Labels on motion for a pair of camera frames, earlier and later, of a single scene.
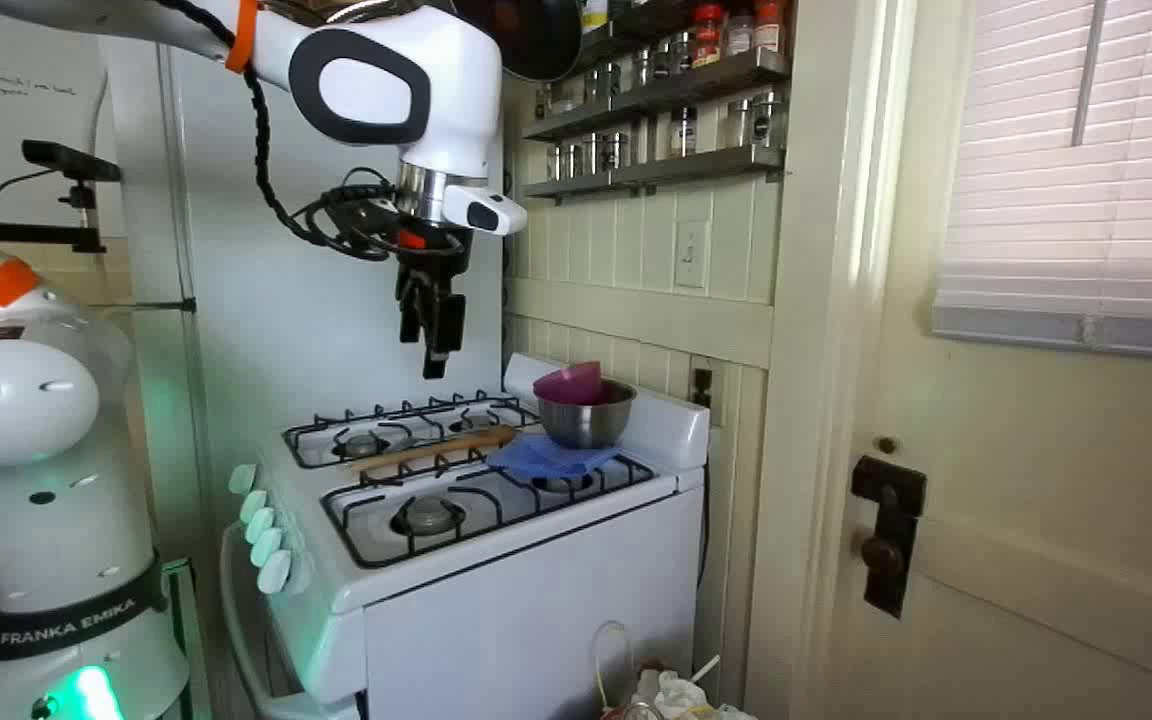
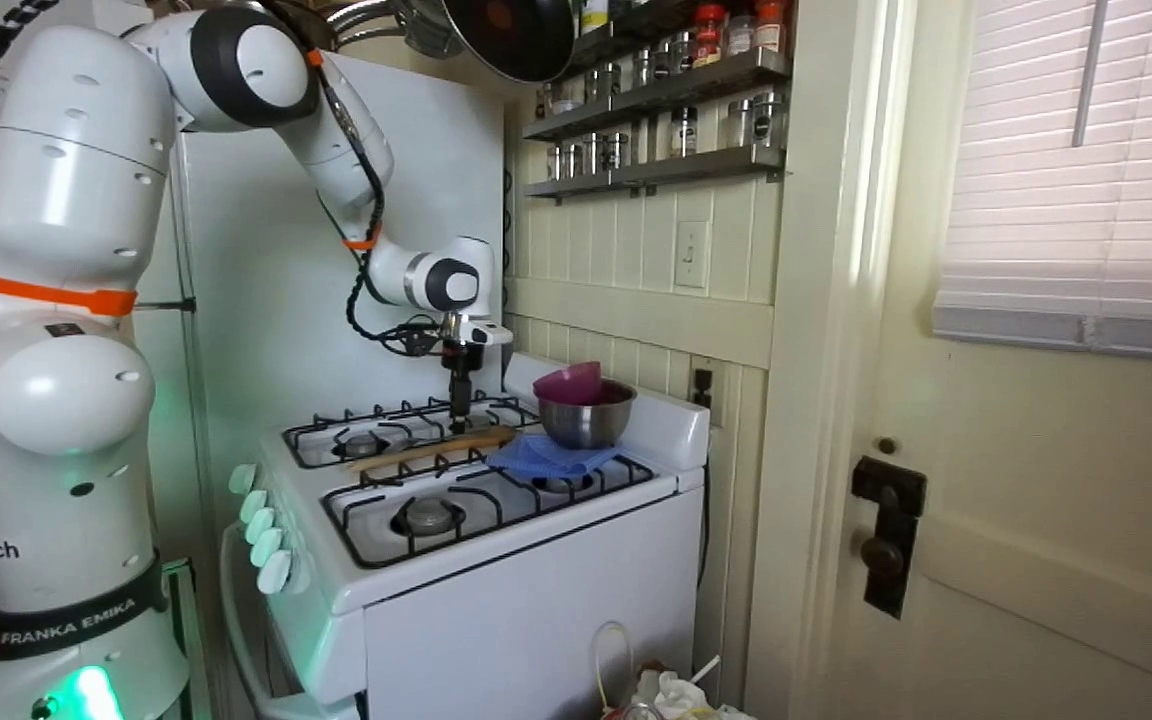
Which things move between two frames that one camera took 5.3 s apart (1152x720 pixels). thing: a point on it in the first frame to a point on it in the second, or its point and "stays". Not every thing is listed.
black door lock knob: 886,556 stays
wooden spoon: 502,435 stays
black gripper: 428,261 to 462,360
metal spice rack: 665,95 stays
